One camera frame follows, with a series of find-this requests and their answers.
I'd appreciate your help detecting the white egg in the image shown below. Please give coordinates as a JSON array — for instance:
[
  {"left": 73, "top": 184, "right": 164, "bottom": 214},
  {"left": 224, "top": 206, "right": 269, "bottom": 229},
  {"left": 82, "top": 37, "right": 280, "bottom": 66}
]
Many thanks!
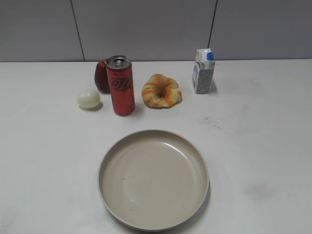
[{"left": 77, "top": 90, "right": 100, "bottom": 109}]

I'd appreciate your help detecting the small white milk carton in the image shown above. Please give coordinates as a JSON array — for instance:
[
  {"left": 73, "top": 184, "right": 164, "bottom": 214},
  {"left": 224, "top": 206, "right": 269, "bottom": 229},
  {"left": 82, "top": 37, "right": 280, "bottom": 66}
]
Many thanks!
[{"left": 192, "top": 48, "right": 215, "bottom": 94}]

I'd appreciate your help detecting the beige round plate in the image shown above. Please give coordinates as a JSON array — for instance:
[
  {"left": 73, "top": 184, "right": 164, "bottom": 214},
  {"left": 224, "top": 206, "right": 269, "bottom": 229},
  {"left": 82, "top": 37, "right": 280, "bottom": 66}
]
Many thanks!
[{"left": 97, "top": 129, "right": 210, "bottom": 232}]

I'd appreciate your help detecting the dark red apple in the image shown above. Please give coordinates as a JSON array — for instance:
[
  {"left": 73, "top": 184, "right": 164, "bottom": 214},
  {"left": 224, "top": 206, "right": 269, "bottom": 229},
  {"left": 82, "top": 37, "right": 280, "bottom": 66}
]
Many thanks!
[{"left": 95, "top": 59, "right": 110, "bottom": 94}]

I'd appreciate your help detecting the red cola can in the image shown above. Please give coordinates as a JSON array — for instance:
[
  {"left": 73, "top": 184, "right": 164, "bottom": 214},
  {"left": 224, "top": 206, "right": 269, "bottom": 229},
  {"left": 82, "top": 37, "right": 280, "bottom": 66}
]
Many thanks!
[{"left": 106, "top": 55, "right": 135, "bottom": 116}]

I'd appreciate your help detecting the orange swirl bagel bread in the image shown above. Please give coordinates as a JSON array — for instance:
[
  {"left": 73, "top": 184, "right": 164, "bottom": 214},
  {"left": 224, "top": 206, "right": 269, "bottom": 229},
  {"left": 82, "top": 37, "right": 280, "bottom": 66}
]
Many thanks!
[{"left": 141, "top": 74, "right": 182, "bottom": 108}]

